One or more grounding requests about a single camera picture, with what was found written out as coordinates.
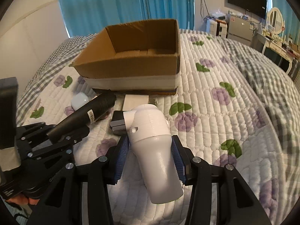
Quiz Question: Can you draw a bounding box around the black wall television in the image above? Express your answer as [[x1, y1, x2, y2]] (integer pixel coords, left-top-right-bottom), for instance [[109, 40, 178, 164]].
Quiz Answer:
[[227, 0, 267, 19]]

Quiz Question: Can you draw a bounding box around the open brown cardboard box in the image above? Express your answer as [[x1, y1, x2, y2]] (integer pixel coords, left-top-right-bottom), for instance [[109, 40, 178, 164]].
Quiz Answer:
[[74, 19, 181, 95]]

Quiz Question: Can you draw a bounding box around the black cylinder device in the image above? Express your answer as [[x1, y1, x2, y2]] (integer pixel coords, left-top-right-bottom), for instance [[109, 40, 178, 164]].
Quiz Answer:
[[47, 90, 116, 144]]

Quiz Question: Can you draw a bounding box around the white dressing table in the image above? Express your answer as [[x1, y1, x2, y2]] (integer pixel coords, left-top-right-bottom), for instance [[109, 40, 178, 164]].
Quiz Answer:
[[250, 31, 299, 80]]

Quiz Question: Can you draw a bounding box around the teal side curtain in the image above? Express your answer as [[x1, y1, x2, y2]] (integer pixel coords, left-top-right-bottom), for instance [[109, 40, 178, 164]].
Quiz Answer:
[[273, 0, 299, 44]]

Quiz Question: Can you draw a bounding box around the light blue earbuds case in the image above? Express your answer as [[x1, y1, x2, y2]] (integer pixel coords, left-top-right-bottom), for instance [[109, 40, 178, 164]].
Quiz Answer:
[[71, 92, 89, 111]]

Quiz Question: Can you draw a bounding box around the person's left hand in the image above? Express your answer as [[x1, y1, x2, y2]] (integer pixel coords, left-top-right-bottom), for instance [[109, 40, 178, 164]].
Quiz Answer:
[[6, 193, 39, 205]]

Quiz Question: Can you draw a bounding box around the black rectangular box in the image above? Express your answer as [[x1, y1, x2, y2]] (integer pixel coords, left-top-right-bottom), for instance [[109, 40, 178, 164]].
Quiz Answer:
[[111, 110, 124, 121]]

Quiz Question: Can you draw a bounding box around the white floral quilted blanket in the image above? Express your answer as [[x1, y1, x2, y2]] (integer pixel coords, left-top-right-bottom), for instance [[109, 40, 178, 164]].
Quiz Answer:
[[22, 31, 291, 225]]

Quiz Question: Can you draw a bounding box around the silver mini fridge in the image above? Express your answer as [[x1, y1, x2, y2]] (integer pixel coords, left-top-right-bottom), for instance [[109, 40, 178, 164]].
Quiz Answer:
[[227, 15, 253, 46]]

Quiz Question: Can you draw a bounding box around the white oval vanity mirror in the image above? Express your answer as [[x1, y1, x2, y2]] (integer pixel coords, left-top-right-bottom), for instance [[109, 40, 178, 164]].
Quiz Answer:
[[266, 7, 284, 35]]

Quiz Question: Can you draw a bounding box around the white suitcase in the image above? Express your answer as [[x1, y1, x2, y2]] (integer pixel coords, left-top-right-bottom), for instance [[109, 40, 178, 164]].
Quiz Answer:
[[206, 19, 227, 38]]

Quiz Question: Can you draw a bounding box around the white rectangular box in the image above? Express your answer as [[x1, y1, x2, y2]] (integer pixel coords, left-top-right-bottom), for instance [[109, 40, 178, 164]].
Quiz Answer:
[[122, 94, 149, 111]]

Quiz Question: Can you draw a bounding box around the grey checkered duvet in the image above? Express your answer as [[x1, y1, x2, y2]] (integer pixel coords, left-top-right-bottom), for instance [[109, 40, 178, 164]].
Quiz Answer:
[[15, 27, 300, 225]]

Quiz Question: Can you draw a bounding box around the blue window curtain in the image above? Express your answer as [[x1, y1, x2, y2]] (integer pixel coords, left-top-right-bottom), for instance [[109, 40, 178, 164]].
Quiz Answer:
[[58, 0, 194, 37]]

